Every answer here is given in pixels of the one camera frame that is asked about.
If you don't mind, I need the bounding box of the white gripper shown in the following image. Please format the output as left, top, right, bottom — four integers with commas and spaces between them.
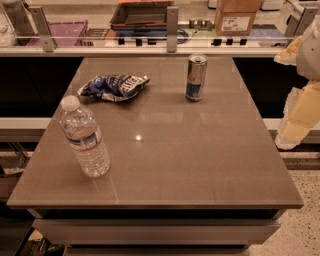
274, 15, 320, 150

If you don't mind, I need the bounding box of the red bull can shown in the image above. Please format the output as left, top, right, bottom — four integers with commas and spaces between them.
186, 53, 208, 102

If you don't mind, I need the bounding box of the cardboard box with label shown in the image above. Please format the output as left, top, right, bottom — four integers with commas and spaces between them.
214, 0, 260, 36

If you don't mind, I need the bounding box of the dark open tray box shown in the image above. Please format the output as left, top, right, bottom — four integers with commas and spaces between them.
110, 0, 174, 28

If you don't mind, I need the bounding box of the blue crumpled chip bag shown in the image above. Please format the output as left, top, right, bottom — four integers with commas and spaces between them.
78, 75, 150, 102

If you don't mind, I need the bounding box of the clear plastic water bottle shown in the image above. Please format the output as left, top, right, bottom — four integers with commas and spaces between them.
59, 95, 111, 178

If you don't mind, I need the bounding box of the purple plastic crate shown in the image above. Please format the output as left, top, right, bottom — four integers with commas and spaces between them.
27, 19, 90, 47

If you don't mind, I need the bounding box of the right metal railing post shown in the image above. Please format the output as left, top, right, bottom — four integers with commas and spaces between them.
284, 7, 319, 38

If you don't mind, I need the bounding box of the metal railing post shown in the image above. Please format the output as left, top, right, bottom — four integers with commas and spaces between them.
29, 6, 56, 52
167, 6, 179, 53
284, 7, 319, 38

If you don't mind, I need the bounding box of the centre metal railing post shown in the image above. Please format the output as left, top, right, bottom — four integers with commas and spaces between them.
167, 6, 179, 53

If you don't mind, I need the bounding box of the left metal railing post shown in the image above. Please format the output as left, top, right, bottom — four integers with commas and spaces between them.
29, 6, 56, 52

